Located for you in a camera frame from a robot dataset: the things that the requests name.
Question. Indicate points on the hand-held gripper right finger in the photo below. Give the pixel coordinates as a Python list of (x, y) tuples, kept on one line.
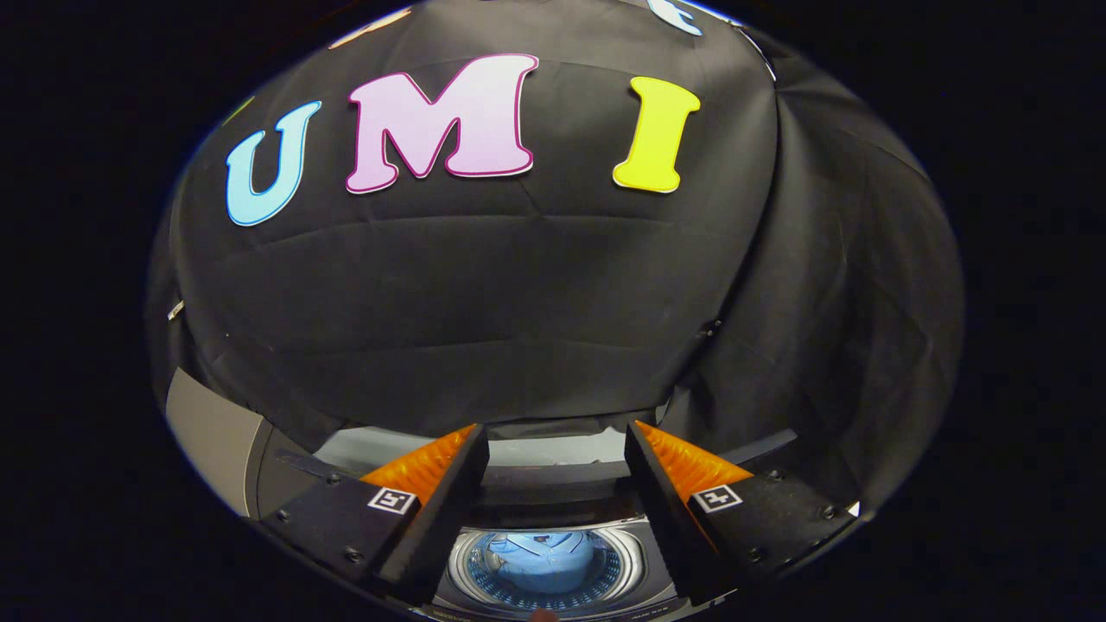
[(665, 518)]

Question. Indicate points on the dark grey washing machine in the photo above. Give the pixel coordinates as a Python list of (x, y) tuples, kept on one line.
[(553, 453)]

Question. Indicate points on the black backdrop cloth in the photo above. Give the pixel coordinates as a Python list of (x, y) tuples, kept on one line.
[(518, 302)]

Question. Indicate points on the small silver clip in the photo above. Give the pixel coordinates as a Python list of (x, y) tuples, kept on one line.
[(175, 309)]

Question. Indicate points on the light blue polo shirt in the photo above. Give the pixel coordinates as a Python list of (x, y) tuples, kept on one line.
[(544, 557)]

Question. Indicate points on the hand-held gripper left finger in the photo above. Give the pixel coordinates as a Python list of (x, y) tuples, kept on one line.
[(449, 518)]

